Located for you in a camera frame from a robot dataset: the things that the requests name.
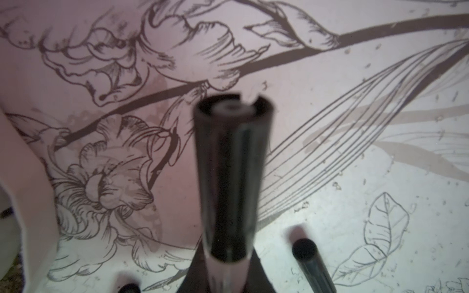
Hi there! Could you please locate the black pen cap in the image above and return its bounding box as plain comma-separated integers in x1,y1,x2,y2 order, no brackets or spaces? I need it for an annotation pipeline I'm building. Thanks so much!
292,238,337,293
117,283,141,293
192,94,274,262

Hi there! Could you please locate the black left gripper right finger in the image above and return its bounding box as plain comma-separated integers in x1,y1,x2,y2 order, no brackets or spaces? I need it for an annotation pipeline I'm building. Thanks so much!
244,250,276,293

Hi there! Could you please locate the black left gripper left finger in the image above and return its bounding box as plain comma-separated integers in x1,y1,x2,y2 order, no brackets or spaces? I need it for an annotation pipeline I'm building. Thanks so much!
177,242,209,293

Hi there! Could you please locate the white marker pen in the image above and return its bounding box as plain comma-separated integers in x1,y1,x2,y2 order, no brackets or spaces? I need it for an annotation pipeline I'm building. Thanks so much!
205,253,250,293

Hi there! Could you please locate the white pot saucer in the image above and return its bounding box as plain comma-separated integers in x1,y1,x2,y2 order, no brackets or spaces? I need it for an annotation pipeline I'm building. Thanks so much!
1,114,59,293

